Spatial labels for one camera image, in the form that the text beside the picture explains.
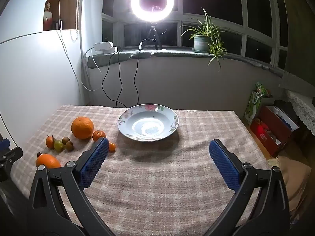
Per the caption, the white lace cloth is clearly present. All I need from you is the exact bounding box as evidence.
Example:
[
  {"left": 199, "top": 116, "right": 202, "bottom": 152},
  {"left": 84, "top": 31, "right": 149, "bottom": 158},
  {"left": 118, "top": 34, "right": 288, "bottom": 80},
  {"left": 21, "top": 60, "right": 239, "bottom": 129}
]
[{"left": 285, "top": 90, "right": 315, "bottom": 137}]

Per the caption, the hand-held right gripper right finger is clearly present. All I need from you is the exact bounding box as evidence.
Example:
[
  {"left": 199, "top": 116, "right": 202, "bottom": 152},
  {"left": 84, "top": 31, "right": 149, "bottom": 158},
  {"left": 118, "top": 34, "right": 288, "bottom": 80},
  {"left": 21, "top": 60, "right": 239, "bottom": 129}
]
[{"left": 204, "top": 139, "right": 292, "bottom": 236}]

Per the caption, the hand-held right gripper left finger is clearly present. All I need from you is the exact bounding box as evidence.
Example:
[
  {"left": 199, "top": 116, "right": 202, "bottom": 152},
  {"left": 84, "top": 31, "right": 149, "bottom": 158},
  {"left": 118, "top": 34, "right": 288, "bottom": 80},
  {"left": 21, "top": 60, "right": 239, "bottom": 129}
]
[{"left": 27, "top": 136, "right": 116, "bottom": 236}]

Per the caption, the large navel orange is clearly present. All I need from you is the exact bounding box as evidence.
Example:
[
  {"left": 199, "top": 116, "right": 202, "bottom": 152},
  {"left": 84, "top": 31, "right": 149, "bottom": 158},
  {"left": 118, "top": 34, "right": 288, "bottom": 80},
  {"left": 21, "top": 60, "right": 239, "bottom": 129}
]
[{"left": 71, "top": 116, "right": 95, "bottom": 140}]

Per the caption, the black tripod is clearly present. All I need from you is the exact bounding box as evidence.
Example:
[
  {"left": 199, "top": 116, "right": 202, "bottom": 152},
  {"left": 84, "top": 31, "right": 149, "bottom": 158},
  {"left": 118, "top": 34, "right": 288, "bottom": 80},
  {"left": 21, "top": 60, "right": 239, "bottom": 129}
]
[{"left": 143, "top": 22, "right": 163, "bottom": 50}]

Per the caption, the red figurine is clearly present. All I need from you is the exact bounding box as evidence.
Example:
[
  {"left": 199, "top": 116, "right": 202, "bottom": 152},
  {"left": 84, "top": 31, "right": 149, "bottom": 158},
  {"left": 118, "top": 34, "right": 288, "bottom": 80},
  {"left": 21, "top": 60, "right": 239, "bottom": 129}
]
[{"left": 44, "top": 0, "right": 55, "bottom": 31}]

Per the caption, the mandarin with stem and leaf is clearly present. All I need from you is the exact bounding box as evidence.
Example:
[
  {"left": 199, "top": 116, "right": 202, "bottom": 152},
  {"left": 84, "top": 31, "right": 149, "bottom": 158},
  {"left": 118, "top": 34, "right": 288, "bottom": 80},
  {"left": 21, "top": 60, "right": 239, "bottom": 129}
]
[{"left": 46, "top": 135, "right": 57, "bottom": 149}]

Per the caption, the wooden shelf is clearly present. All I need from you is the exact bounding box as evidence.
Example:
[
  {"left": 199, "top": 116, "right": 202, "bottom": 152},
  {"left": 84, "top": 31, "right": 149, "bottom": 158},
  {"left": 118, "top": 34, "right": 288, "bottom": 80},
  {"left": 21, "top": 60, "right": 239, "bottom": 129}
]
[{"left": 43, "top": 0, "right": 82, "bottom": 31}]

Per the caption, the black power cable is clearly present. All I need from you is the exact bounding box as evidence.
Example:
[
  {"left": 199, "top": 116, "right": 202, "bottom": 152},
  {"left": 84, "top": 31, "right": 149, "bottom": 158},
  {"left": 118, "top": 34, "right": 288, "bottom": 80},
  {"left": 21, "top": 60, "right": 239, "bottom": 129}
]
[{"left": 102, "top": 52, "right": 127, "bottom": 108}]

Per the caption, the olive curtain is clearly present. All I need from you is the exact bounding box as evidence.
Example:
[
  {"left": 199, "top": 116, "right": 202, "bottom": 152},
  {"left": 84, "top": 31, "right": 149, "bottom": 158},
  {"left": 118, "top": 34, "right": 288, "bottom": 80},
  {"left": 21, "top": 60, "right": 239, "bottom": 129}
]
[{"left": 279, "top": 0, "right": 315, "bottom": 79}]

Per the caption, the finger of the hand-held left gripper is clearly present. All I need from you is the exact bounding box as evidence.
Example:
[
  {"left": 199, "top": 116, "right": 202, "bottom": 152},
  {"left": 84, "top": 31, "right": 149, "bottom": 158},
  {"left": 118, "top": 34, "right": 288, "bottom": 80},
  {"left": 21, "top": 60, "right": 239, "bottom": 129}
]
[{"left": 0, "top": 139, "right": 23, "bottom": 181}]

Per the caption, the red cardboard box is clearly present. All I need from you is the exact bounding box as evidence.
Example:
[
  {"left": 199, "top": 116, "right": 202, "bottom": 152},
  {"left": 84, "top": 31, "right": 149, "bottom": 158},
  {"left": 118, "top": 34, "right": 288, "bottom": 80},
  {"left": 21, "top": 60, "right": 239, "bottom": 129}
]
[{"left": 250, "top": 106, "right": 299, "bottom": 158}]

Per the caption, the white power cord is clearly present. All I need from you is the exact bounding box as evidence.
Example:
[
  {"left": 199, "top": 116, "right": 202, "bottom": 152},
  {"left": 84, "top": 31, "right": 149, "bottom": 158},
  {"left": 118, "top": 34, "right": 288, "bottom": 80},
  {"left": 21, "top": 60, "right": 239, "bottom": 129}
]
[{"left": 82, "top": 45, "right": 102, "bottom": 90}]

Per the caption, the white window frame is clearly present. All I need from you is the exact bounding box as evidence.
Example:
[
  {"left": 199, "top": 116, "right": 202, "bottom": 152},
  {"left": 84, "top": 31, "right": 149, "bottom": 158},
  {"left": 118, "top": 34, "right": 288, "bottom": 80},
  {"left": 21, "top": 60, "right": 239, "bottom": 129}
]
[{"left": 102, "top": 0, "right": 288, "bottom": 72}]

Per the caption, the small mandarin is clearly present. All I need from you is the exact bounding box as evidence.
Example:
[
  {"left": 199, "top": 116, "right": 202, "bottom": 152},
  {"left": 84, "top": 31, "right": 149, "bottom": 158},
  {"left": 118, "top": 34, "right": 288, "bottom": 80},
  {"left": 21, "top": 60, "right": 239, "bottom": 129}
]
[{"left": 92, "top": 130, "right": 107, "bottom": 142}]

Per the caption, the ring light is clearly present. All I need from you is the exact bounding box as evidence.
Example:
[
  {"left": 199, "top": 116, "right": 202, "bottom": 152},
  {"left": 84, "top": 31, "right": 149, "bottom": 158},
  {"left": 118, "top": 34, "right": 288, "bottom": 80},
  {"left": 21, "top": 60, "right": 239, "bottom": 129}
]
[{"left": 130, "top": 0, "right": 176, "bottom": 22}]

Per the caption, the medium orange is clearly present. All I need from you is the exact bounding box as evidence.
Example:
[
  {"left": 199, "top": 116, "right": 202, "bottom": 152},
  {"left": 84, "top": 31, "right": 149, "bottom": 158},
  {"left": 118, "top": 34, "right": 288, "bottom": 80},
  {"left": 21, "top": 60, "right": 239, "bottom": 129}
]
[{"left": 36, "top": 154, "right": 61, "bottom": 169}]

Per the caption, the beige checked cloth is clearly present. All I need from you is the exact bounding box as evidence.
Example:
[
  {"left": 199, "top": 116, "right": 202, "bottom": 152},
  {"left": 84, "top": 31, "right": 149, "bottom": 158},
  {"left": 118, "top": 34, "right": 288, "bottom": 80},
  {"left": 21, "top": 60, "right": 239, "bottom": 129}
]
[{"left": 15, "top": 104, "right": 271, "bottom": 236}]

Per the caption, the black cable with controller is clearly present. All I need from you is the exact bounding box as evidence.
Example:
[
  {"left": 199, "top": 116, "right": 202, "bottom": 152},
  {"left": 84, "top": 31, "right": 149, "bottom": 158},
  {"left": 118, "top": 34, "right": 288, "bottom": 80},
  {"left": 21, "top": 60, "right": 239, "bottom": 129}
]
[{"left": 133, "top": 38, "right": 158, "bottom": 105}]

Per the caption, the floral white plate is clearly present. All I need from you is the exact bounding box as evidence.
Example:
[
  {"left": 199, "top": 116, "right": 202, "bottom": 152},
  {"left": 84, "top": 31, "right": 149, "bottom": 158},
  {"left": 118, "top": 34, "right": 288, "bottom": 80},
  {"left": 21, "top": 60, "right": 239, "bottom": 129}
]
[{"left": 117, "top": 104, "right": 179, "bottom": 142}]

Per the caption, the thin white cable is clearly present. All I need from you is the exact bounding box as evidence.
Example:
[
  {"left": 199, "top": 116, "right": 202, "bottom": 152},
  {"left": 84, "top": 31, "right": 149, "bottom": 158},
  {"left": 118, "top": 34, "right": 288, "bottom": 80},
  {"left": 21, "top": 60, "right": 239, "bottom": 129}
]
[{"left": 57, "top": 0, "right": 97, "bottom": 91}]

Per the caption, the white cabinet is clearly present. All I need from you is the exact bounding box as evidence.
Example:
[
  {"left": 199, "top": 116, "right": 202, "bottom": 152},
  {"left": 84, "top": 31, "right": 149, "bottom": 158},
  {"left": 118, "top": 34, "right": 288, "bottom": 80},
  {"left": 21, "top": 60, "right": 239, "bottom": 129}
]
[{"left": 0, "top": 28, "right": 84, "bottom": 150}]

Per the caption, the green printed bag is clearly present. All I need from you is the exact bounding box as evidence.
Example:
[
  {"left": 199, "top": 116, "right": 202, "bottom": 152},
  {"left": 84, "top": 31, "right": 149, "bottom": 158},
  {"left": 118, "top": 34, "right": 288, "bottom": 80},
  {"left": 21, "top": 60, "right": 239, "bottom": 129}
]
[{"left": 245, "top": 82, "right": 267, "bottom": 126}]

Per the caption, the brown cushion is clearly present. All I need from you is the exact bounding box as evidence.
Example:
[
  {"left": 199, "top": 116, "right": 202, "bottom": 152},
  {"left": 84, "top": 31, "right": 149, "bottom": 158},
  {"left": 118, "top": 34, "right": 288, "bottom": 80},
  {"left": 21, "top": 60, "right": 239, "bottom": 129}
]
[{"left": 278, "top": 155, "right": 312, "bottom": 212}]

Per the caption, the white power strip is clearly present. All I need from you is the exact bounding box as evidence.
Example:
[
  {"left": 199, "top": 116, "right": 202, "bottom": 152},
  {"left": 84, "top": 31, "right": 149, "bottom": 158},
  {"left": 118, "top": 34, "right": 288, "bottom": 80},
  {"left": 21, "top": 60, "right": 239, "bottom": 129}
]
[{"left": 94, "top": 42, "right": 113, "bottom": 52}]

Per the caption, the potted spider plant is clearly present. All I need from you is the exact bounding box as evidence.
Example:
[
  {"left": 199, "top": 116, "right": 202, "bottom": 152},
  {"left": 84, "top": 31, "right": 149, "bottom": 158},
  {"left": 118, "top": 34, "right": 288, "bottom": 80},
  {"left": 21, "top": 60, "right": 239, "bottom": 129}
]
[{"left": 180, "top": 7, "right": 228, "bottom": 72}]

